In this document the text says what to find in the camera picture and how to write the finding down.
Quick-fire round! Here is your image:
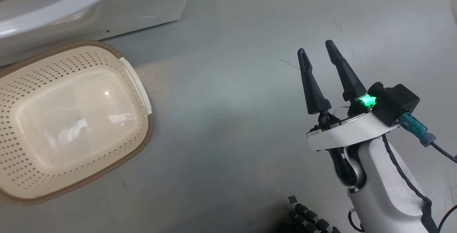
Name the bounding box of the beige perforated laundry basket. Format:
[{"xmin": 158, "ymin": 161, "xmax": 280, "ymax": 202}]
[{"xmin": 0, "ymin": 40, "xmax": 155, "ymax": 206}]

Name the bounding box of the teal plug right camera cable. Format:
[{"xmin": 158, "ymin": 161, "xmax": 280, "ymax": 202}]
[{"xmin": 398, "ymin": 113, "xmax": 457, "ymax": 233}]

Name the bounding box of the black ribbed cable chain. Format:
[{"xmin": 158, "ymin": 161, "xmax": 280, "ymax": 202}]
[{"xmin": 289, "ymin": 203, "xmax": 341, "ymax": 233}]

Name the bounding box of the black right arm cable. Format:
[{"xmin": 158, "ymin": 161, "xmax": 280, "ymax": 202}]
[{"xmin": 381, "ymin": 134, "xmax": 439, "ymax": 233}]

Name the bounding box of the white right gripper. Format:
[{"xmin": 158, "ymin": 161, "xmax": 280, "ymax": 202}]
[{"xmin": 297, "ymin": 40, "xmax": 400, "ymax": 151}]

